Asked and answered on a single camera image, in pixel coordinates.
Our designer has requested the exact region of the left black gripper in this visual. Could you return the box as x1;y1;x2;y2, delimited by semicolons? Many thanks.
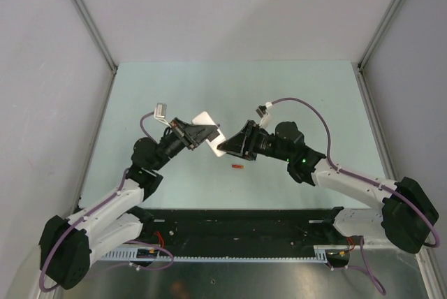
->
152;117;217;171

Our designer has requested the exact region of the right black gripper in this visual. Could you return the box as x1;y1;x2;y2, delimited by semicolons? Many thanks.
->
217;120;291;162

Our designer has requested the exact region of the red white remote control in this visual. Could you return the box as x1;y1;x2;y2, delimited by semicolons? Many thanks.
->
191;111;226;157

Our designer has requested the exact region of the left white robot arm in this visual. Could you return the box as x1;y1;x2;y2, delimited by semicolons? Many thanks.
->
38;112;225;293

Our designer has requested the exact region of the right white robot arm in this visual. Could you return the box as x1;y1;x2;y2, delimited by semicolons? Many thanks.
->
217;120;439;254

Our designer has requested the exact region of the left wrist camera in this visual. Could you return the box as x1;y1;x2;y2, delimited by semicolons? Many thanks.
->
154;103;170;126

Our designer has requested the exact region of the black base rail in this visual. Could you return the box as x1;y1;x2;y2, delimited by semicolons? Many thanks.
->
71;207;371;258

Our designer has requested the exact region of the slotted cable duct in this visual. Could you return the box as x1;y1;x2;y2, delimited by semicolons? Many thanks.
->
99;245;349;263

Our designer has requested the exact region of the left aluminium frame post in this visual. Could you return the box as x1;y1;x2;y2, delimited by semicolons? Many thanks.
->
52;0;118;73

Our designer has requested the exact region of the aluminium frame post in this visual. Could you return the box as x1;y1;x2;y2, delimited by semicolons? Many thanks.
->
356;0;425;73
52;0;118;73

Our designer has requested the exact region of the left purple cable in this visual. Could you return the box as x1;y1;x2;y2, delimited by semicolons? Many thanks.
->
38;112;175;293

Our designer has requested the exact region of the right aluminium frame post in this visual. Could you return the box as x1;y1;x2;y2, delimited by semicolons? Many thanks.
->
356;0;425;73

